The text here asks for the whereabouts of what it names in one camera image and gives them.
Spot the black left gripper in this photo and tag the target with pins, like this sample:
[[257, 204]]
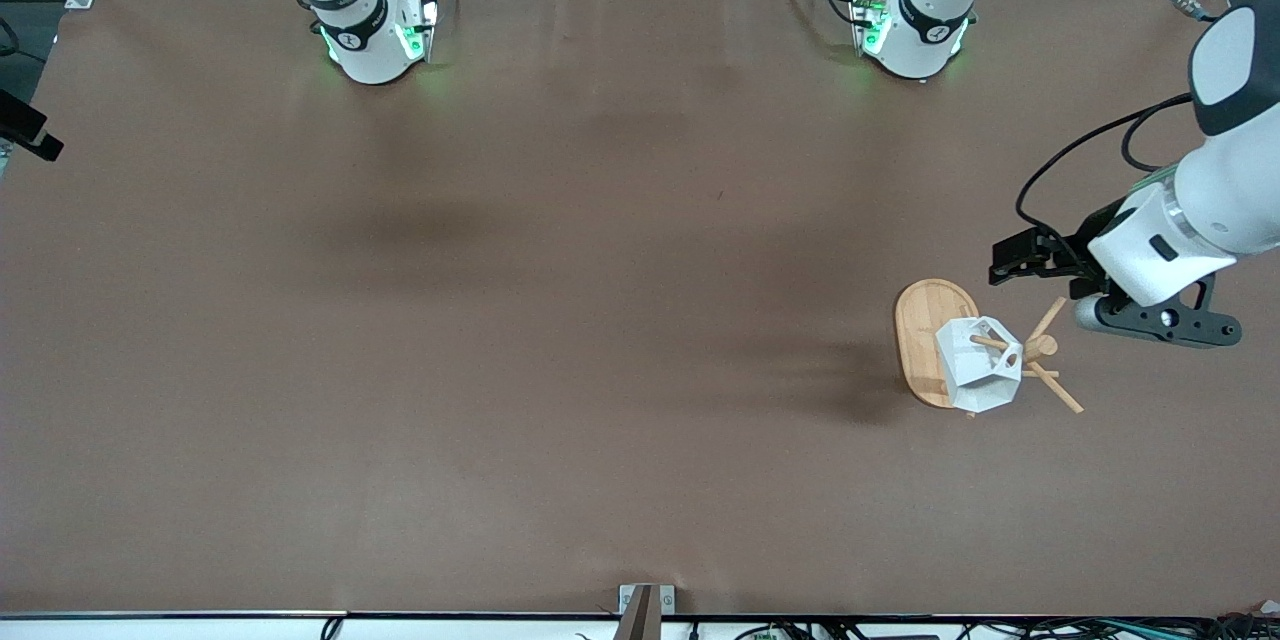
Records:
[[1087, 233]]

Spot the white faceted cup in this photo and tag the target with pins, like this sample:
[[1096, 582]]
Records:
[[975, 380]]

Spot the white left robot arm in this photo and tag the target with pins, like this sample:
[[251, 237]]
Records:
[[1220, 190]]

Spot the wooden cup rack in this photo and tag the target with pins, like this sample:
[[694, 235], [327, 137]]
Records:
[[920, 340]]

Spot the brown table mat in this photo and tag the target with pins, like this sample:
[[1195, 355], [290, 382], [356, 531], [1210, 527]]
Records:
[[600, 370]]

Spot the metal table bracket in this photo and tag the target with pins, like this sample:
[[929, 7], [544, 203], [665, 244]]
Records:
[[647, 605]]

